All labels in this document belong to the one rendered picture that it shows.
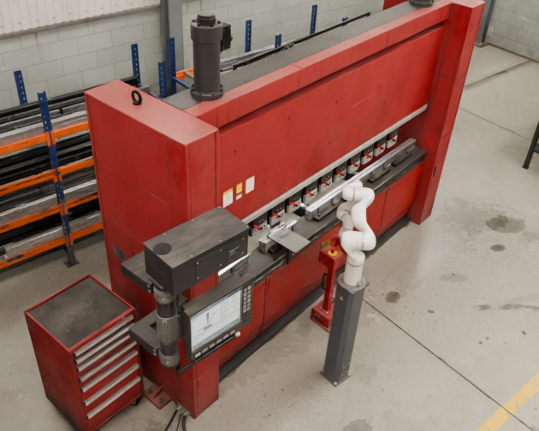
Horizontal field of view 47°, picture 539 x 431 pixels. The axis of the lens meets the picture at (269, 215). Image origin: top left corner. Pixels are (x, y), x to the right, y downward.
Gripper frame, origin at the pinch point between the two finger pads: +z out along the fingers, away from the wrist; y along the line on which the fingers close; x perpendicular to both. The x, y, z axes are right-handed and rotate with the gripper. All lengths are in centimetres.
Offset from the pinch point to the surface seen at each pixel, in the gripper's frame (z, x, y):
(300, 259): 16.9, -25.9, -19.4
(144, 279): -91, -189, -9
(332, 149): -59, 19, -40
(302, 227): 0.4, -11.9, -32.7
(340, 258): 8.8, -7.7, 5.6
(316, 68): -137, -14, -46
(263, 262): -2, -65, -27
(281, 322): 81, -42, -15
